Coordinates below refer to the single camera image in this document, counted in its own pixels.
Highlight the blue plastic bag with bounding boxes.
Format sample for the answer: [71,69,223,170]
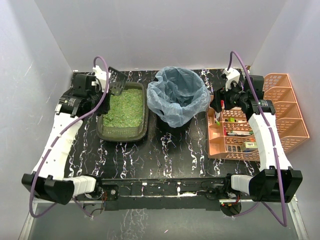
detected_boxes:
[146,66,211,128]

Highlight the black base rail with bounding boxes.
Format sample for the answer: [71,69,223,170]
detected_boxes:
[74,176,253,218]

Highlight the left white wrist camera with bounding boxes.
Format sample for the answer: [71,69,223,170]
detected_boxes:
[92,65,111,92]

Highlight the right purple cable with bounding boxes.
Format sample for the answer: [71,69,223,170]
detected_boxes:
[228,50,288,227]

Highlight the purple cable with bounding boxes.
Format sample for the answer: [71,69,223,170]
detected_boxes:
[29,55,111,218]
[228,50,288,227]

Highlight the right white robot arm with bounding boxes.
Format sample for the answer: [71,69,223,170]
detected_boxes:
[207,71,303,203]

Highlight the orange file rack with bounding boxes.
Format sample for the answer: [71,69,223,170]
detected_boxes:
[263,73,310,154]

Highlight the dark green litter box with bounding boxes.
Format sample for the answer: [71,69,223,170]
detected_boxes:
[96,82,149,142]

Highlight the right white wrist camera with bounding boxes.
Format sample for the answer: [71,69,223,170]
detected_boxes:
[222,67,240,92]

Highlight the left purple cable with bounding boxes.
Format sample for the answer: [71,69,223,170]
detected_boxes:
[29,55,111,218]

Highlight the black litter scoop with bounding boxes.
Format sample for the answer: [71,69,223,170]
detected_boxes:
[108,67,128,96]

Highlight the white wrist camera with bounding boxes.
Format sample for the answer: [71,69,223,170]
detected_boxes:
[222,67,240,92]
[92,65,111,92]

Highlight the green litter pellets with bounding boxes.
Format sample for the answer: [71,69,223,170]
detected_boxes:
[103,88,144,128]

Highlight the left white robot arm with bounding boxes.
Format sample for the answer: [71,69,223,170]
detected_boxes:
[21,72,111,205]

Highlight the orange desk organizer tray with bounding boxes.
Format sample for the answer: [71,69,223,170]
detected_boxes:
[206,107,260,161]

